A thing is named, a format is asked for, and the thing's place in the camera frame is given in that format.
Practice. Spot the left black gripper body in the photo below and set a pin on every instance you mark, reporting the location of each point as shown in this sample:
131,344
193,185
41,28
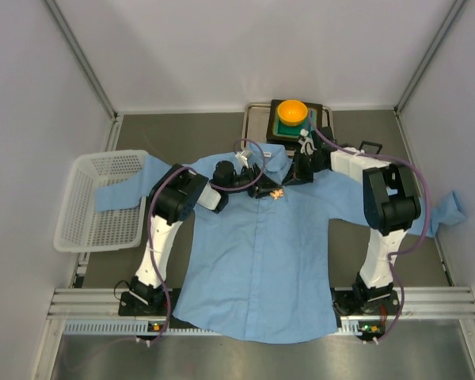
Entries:
256,180

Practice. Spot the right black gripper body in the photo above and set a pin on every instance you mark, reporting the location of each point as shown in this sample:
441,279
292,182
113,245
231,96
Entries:
301,171

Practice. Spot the red orange brooch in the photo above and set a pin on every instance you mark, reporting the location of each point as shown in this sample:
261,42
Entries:
278,193

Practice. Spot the light blue button shirt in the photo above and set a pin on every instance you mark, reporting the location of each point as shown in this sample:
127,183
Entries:
258,270

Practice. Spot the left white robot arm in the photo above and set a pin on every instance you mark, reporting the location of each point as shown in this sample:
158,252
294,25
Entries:
173,199

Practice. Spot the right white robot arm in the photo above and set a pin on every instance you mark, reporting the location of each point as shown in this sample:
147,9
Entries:
390,205

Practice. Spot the small black brooch box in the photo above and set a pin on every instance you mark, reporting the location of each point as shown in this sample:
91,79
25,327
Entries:
369,147

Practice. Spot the green square plate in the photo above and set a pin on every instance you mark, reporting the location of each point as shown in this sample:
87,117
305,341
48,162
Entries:
281,130

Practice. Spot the orange plastic bowl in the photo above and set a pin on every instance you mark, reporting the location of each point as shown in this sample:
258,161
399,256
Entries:
292,112

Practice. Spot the black square plate stack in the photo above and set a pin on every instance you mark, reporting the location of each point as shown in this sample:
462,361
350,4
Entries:
289,143

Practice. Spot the silver metal tray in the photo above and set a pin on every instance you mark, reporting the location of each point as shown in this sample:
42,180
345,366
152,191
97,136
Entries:
257,116

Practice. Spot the white plastic basket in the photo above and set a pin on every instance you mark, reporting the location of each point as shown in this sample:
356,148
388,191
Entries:
82,229

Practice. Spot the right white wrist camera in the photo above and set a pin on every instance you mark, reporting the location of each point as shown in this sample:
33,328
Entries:
306,143

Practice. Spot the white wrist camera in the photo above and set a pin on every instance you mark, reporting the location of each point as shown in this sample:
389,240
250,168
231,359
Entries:
306,143
243,157

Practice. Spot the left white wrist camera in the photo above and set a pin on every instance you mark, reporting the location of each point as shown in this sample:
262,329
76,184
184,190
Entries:
243,157

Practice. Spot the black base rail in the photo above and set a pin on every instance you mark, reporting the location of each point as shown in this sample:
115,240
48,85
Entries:
142,306

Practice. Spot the white slotted cable duct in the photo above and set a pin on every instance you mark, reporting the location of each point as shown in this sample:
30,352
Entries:
145,328

